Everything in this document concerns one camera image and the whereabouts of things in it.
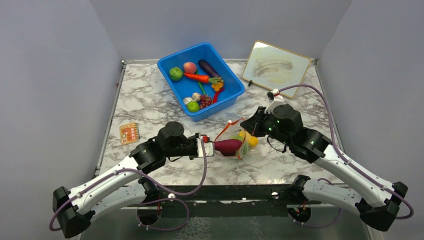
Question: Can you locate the white garlic toy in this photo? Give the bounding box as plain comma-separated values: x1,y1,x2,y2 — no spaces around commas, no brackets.
183,92,202,105

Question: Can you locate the orange carrot toy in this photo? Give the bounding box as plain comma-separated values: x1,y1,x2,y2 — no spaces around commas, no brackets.
184,73,223,84

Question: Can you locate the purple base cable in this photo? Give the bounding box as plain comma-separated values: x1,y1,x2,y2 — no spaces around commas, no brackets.
287,198,344,229
136,194,191,232

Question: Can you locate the green cabbage toy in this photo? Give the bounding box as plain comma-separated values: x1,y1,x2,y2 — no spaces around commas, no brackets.
231,132,250,159

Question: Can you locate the red grapes toy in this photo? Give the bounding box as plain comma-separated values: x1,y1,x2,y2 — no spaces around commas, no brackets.
198,95,213,110

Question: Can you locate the peach toy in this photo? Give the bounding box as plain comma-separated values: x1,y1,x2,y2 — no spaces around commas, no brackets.
183,62,198,74

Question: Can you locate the gold framed whiteboard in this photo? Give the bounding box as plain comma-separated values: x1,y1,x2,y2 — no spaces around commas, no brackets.
242,40,312,91

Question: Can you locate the purple sweet potato toy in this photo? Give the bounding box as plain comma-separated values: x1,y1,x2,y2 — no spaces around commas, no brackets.
214,139,242,157

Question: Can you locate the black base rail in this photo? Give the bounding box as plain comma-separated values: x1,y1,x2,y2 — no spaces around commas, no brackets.
135,184,312,219

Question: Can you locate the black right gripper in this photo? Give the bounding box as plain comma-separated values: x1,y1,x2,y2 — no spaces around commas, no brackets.
240,106,292,147

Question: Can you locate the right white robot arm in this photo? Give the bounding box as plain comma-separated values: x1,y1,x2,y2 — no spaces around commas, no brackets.
240,104,408,232

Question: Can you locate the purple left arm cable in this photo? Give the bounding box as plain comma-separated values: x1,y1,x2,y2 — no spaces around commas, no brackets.
48,135,209,232

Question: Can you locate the blue plastic bin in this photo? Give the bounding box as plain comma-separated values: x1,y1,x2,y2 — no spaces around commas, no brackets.
157,42,245,122

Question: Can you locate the red chili toy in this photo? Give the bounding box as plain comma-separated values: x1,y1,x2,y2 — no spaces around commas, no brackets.
212,87,225,104

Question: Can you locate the clear zip bag orange zipper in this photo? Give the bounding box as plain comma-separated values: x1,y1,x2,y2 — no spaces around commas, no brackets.
213,118,259,159

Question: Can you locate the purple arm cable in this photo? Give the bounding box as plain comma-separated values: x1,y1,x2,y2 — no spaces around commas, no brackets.
269,84,415,220
48,135,209,232

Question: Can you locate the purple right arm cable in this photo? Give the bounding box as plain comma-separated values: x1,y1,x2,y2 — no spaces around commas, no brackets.
269,84,415,220

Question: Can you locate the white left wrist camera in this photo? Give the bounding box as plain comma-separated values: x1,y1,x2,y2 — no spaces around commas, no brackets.
196,134,215,158

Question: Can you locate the small orange pepper toy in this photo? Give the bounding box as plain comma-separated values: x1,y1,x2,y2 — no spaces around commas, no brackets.
211,82,224,92

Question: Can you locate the orange card tile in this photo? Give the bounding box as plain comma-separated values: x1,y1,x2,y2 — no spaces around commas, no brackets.
119,122,140,145

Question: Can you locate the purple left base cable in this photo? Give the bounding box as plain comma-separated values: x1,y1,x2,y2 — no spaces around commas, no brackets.
136,194,191,232

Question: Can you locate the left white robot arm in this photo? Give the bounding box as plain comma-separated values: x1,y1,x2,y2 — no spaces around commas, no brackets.
49,121,215,239

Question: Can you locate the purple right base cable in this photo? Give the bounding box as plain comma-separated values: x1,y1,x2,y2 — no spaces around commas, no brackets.
287,198,344,229

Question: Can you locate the green lime toy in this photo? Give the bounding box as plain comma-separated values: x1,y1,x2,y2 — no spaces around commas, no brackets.
186,101,200,113

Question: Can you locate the purple eggplant toy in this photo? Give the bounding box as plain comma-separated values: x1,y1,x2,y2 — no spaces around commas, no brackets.
198,59,221,78

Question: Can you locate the green artichoke toy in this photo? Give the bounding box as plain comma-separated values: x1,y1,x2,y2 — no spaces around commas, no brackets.
168,67,184,82

